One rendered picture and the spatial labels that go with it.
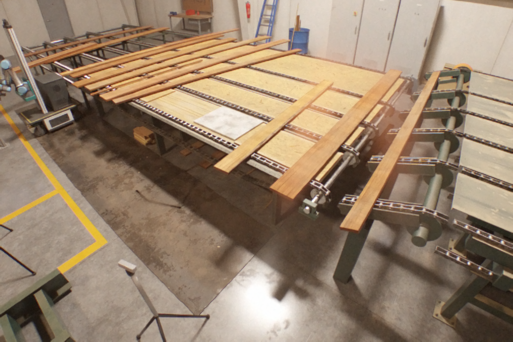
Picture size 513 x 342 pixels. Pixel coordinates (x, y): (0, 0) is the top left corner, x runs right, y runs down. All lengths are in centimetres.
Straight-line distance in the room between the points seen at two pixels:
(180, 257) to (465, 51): 711
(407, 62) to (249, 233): 566
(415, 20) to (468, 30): 127
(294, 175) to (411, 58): 550
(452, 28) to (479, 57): 89
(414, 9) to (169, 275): 666
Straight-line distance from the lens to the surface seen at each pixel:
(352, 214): 183
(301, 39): 766
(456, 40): 759
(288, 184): 201
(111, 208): 341
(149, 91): 385
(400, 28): 710
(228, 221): 290
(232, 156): 228
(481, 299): 257
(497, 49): 766
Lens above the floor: 222
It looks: 35 degrees down
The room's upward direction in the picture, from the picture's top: straight up
